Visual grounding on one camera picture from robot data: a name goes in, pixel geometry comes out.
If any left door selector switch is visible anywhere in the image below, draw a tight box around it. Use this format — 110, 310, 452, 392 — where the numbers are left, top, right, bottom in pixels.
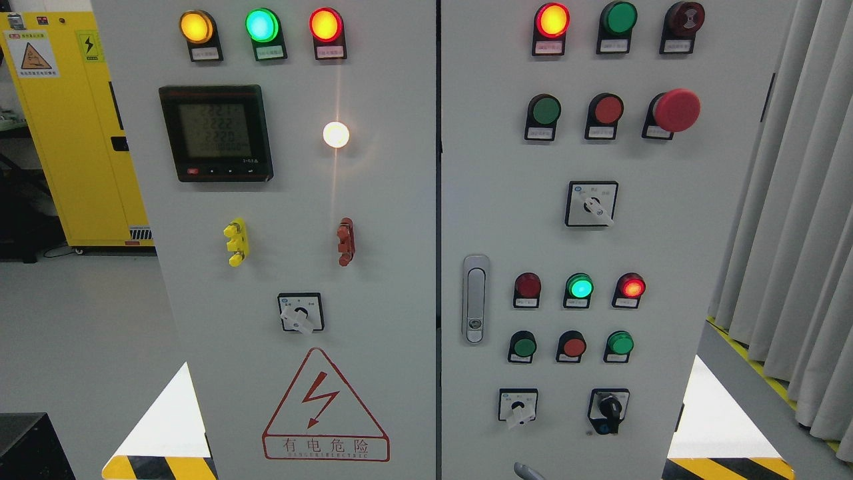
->
277, 292, 325, 335

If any black digital power meter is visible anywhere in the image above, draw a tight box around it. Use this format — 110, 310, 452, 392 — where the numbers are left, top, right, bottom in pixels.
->
159, 84, 274, 183

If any red emergency stop mushroom button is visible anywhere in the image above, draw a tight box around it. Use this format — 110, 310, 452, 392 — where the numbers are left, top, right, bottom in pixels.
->
642, 88, 702, 141

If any green indicator light top left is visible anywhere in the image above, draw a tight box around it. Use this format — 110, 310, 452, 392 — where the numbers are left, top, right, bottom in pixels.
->
245, 8, 289, 61

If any unlit green indicator top right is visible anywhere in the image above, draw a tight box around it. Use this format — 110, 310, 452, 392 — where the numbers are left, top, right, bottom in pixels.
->
595, 1, 638, 55

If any lower red push button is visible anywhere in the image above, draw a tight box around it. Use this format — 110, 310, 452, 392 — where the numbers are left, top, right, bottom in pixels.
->
555, 330, 587, 364

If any upper red push button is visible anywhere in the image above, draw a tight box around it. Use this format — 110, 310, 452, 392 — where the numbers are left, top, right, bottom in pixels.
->
584, 92, 624, 141

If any lower left green push button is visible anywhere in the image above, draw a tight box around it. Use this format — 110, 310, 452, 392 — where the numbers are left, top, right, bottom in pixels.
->
508, 330, 537, 364

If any lower white selector switch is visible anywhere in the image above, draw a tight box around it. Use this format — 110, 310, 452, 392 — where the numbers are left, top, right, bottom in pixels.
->
498, 388, 538, 429

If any silver cabinet door handle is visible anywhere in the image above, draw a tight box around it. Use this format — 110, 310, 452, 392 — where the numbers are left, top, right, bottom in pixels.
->
461, 255, 490, 345

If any red terminal block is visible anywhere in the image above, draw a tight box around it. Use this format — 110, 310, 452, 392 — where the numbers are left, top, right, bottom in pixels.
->
336, 217, 356, 267

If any yellow indicator light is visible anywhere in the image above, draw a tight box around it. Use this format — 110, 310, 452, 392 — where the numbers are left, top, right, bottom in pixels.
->
179, 9, 225, 63

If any upper green push button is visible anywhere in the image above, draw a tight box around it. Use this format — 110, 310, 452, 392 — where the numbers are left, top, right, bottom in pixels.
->
523, 93, 562, 141

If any yellow terminal block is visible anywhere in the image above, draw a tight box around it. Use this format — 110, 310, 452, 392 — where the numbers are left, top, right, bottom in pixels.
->
223, 217, 250, 267

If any lit green indicator light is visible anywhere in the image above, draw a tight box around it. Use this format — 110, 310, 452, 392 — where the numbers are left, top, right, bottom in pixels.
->
562, 271, 594, 309

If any red push button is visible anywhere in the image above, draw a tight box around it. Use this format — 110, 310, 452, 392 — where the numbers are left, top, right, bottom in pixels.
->
555, 330, 587, 364
584, 92, 624, 141

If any black key switch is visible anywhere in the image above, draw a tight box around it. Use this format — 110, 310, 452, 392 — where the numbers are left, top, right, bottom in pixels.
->
587, 388, 630, 435

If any lit red indicator light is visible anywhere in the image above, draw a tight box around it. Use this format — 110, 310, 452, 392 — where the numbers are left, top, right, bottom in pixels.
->
610, 271, 646, 309

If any red electric hazard warning sticker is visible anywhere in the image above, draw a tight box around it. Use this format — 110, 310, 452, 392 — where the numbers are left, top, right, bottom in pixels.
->
262, 347, 391, 463

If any black box bottom left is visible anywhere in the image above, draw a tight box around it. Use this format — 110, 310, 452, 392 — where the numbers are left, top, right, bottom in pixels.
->
1, 412, 75, 479

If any right grey cabinet door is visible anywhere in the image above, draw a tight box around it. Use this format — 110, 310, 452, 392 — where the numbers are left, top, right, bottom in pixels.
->
440, 1, 796, 479

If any white lit indicator light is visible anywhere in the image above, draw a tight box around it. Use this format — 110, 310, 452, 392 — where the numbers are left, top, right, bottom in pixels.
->
322, 121, 351, 149

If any left grey cabinet door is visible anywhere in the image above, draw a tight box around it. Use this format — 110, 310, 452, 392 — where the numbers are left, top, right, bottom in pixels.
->
91, 0, 441, 480

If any grey curtain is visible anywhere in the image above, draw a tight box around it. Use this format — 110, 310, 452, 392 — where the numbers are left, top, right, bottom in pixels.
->
708, 1, 852, 463

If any lower right green push button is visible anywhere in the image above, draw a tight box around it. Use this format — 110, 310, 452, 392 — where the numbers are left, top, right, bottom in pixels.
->
602, 330, 636, 364

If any red indicator light top left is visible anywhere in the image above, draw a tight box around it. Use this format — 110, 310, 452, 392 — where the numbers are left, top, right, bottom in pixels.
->
309, 7, 347, 61

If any yellow safety cabinet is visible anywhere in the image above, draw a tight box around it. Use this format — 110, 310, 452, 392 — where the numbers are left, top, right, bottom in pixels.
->
2, 11, 153, 249

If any red indicator light top right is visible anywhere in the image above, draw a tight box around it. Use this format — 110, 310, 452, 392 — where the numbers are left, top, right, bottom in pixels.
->
531, 2, 572, 57

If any green push button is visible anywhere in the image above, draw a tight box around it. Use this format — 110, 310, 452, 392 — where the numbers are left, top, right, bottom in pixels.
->
508, 330, 537, 364
523, 93, 562, 141
602, 330, 636, 364

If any dark red buzzer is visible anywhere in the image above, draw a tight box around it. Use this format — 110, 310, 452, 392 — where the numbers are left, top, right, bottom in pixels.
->
659, 1, 706, 55

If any unlit red indicator light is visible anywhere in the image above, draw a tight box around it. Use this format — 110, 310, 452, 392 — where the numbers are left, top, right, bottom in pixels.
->
512, 271, 542, 309

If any grey cabinet door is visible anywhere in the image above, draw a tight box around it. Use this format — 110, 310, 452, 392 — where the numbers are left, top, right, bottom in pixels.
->
440, 1, 796, 479
91, 0, 441, 480

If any upper right selector switch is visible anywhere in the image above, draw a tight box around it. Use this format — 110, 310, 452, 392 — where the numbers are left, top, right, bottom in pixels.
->
564, 181, 619, 227

